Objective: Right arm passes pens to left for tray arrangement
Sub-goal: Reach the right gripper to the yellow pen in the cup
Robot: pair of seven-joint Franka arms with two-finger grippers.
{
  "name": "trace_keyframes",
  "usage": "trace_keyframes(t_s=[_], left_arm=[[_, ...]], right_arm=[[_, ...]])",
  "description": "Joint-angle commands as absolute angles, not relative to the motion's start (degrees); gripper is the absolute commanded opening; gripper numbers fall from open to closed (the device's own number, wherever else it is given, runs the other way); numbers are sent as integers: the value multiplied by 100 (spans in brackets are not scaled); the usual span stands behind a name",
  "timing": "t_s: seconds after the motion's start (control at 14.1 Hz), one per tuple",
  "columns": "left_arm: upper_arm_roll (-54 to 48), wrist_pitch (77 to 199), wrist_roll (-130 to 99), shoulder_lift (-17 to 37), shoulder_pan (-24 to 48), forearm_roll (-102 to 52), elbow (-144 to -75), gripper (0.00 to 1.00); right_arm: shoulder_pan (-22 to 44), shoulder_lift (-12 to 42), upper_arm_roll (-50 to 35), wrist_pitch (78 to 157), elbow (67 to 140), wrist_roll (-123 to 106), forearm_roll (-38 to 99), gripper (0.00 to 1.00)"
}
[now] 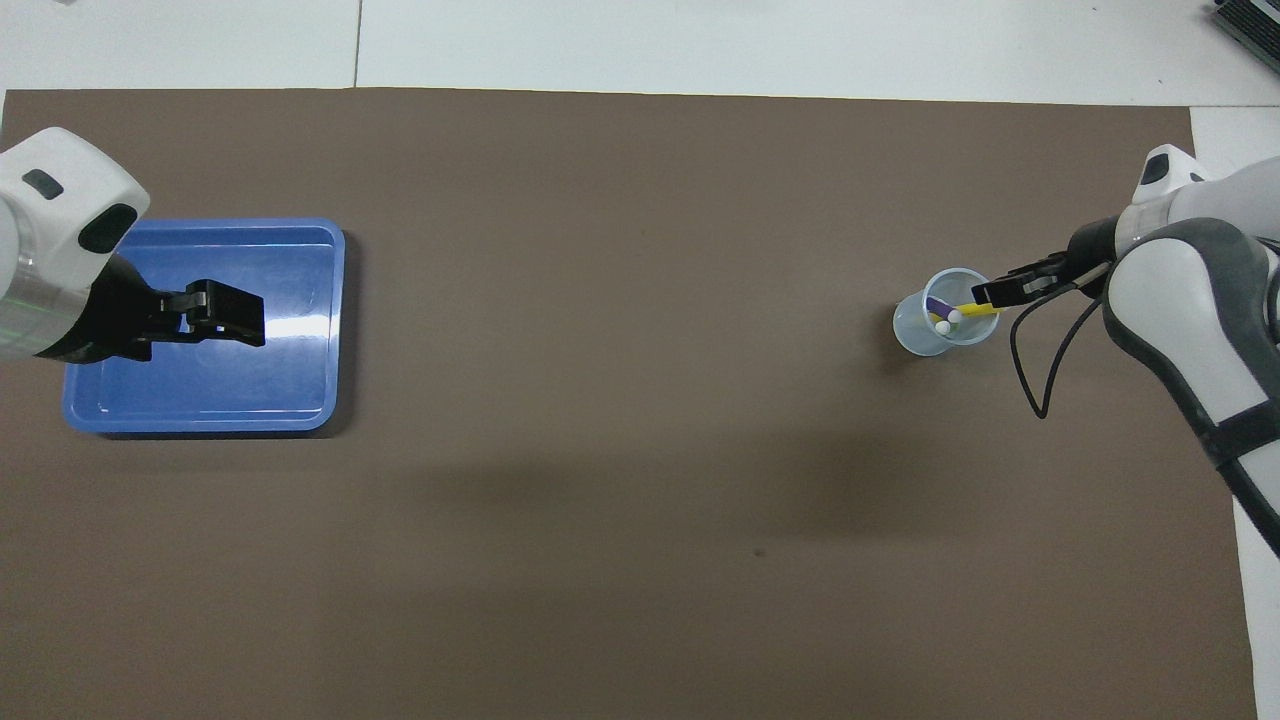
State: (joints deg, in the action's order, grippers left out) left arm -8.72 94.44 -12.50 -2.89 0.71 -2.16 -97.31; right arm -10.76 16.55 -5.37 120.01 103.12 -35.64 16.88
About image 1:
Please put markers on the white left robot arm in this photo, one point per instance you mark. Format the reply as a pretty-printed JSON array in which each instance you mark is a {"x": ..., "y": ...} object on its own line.
[{"x": 60, "y": 220}]

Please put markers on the purple pen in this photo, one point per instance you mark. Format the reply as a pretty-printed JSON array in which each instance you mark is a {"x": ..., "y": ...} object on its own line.
[{"x": 937, "y": 303}]

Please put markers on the yellow pen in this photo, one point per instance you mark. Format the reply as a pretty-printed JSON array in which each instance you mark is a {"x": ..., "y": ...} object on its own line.
[{"x": 975, "y": 310}]

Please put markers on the blue plastic tray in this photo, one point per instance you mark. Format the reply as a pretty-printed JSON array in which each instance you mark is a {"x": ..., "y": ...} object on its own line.
[{"x": 250, "y": 390}]

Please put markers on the grey ribbed device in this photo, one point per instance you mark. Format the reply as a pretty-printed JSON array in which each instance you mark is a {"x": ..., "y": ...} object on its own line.
[{"x": 1255, "y": 20}]

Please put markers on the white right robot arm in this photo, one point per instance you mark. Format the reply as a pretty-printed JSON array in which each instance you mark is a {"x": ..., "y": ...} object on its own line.
[{"x": 1200, "y": 300}]

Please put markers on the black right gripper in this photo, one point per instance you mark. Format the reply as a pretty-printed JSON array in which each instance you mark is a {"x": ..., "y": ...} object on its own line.
[{"x": 1095, "y": 260}]

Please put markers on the clear plastic cup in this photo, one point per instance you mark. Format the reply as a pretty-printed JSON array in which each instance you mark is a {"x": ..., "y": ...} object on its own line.
[{"x": 915, "y": 335}]

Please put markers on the brown table mat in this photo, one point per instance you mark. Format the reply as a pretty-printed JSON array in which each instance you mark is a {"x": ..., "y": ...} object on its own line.
[{"x": 640, "y": 620}]

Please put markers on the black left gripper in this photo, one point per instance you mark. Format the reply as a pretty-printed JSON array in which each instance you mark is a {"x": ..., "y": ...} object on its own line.
[{"x": 105, "y": 320}]

